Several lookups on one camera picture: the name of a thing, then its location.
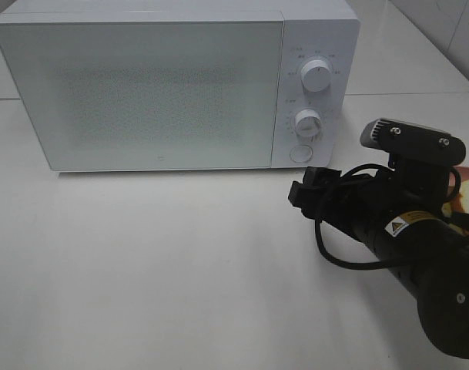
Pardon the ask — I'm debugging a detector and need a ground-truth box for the white bread sandwich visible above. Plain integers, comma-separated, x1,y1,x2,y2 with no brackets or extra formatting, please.
442,179,469,237

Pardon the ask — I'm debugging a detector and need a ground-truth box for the white upper power knob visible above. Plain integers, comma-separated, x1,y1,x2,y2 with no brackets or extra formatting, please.
300,57,333,93

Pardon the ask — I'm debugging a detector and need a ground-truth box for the white lower timer knob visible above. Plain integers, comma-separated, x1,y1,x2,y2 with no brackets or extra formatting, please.
294,109,321,138

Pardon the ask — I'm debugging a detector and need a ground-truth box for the pink round plate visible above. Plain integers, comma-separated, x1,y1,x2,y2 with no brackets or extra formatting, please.
447,166,469,209

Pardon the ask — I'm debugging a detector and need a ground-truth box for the white microwave door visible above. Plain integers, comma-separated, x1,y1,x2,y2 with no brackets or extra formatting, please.
0,22,283,172

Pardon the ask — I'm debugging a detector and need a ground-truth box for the round door release button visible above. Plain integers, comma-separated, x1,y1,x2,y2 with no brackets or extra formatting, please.
290,145,313,163

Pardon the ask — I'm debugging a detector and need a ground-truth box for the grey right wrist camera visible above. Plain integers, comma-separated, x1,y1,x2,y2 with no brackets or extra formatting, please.
360,118,466,169

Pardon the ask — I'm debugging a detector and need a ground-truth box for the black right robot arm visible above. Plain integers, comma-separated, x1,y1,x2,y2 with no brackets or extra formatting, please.
288,163,469,359

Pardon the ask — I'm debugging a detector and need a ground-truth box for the white microwave oven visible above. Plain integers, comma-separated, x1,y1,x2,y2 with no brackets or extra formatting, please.
0,1,360,171

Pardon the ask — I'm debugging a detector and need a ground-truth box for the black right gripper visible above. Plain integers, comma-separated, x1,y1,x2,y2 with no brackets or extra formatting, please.
288,154,450,239

